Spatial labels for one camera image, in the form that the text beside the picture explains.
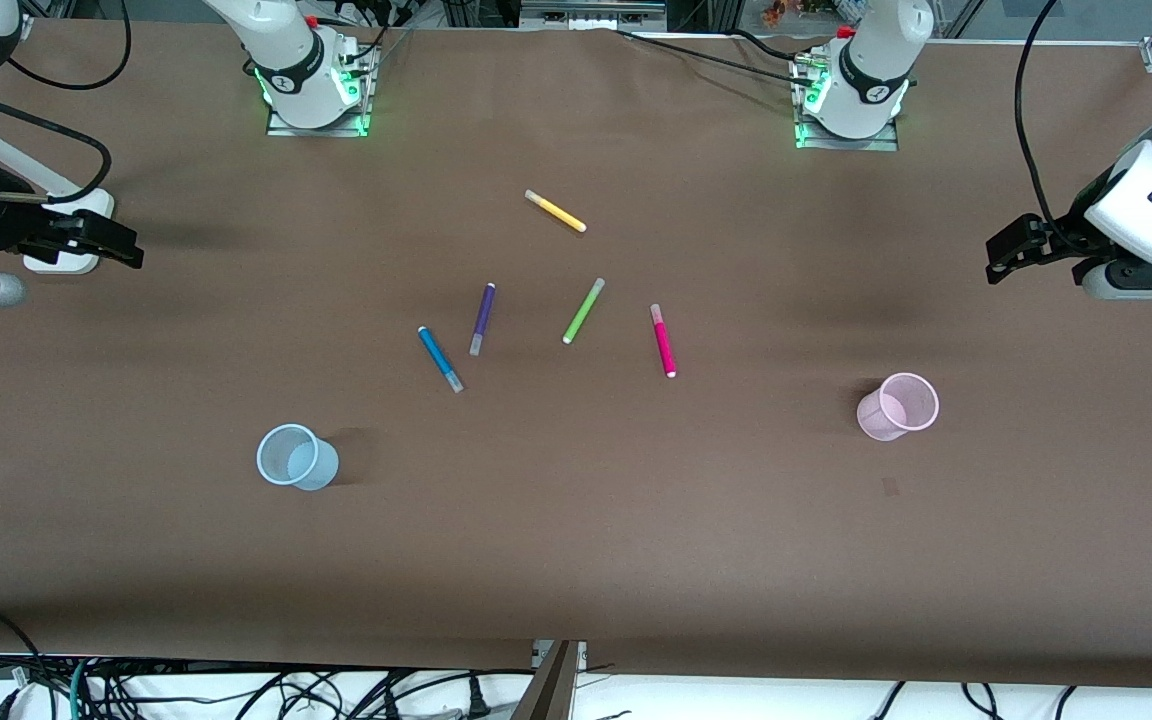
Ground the pink marker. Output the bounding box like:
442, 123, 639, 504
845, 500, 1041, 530
648, 303, 679, 380

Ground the pink mesh cup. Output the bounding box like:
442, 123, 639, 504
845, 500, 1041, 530
855, 371, 941, 444

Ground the blue mesh cup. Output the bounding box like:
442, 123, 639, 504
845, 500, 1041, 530
255, 423, 341, 493

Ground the blue marker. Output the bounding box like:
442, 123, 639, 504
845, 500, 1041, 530
416, 324, 466, 395

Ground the purple marker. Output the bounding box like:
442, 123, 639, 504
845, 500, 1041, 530
468, 282, 498, 358

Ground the green marker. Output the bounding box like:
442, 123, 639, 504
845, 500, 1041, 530
561, 277, 607, 347

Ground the yellow marker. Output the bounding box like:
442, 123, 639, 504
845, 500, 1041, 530
524, 189, 589, 235

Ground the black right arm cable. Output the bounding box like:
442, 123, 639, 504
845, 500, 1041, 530
0, 0, 133, 206

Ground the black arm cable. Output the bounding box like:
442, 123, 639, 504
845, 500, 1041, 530
0, 0, 133, 206
1013, 0, 1077, 246

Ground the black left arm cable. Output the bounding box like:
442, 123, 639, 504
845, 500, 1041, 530
1013, 0, 1077, 246

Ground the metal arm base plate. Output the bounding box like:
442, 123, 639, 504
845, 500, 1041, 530
264, 38, 374, 139
792, 50, 901, 153

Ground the black cable across table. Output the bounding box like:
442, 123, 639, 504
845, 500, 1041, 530
614, 26, 817, 85

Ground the cable bundle under table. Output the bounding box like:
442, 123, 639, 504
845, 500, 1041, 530
0, 605, 537, 720

